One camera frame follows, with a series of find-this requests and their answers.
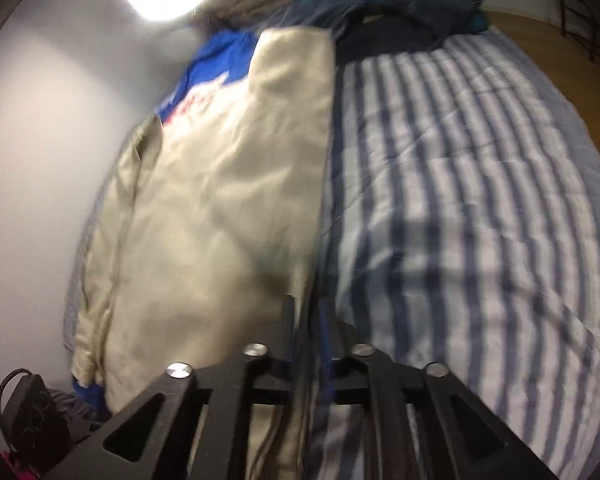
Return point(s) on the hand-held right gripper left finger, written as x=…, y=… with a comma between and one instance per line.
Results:
x=287, y=340

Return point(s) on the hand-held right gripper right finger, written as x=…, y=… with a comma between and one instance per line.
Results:
x=326, y=355

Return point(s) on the beige and blue work jacket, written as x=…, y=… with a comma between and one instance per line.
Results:
x=205, y=210

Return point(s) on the dark blue folded clothes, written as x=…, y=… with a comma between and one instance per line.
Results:
x=405, y=5

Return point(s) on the black metal clothes rack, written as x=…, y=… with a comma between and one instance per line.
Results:
x=577, y=30

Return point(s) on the dark striped cloth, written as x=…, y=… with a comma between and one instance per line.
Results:
x=67, y=407

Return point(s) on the blue striped bed sheet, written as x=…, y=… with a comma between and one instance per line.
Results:
x=455, y=210

